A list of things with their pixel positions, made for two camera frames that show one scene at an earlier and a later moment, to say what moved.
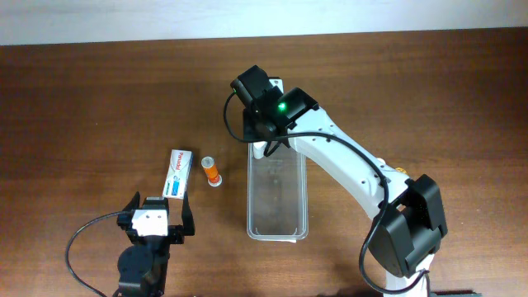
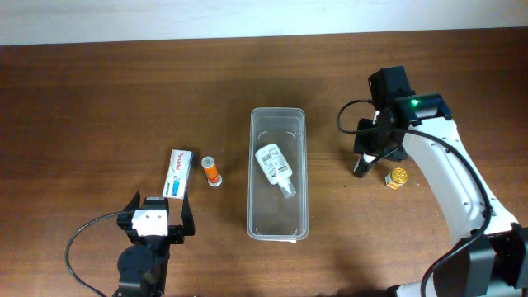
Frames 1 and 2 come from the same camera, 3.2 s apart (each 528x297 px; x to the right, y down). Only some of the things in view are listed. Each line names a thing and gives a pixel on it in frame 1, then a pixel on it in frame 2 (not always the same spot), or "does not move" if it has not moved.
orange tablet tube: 214,179 does not move
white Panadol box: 180,164 does not move
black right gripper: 253,132 to 388,153
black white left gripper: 177,233 does not move
